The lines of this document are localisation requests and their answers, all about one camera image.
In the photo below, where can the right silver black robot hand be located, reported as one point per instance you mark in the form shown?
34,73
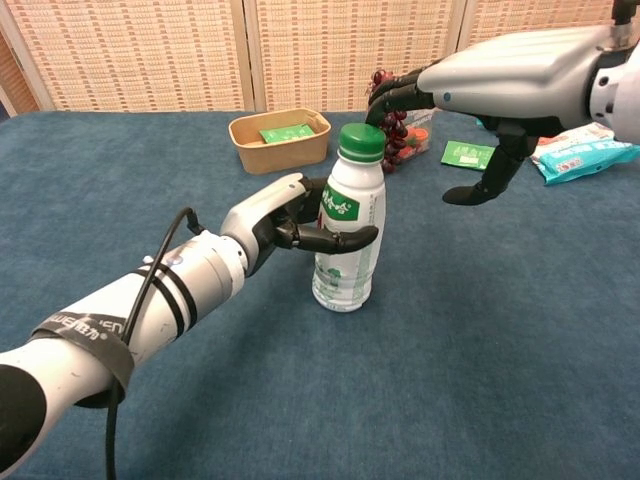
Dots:
505,75

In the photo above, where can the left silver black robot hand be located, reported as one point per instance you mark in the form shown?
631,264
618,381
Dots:
255,210

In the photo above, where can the white bottle with green label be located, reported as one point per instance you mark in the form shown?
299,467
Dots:
350,285

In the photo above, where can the green bottle cap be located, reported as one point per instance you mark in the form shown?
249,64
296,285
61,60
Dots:
361,142

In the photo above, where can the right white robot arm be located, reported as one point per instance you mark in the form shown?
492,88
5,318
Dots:
625,100

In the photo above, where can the brown paper bowl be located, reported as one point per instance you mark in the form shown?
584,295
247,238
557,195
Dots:
280,157

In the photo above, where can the green sachet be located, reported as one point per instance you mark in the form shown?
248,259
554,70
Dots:
462,152
285,133

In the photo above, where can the clear plastic snack package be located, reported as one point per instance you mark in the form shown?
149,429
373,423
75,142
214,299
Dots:
421,135

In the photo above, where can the teal and white snack bag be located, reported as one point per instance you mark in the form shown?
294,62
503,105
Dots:
575,162

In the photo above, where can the dark red grape bunch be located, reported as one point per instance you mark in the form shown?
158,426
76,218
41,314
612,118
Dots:
395,132

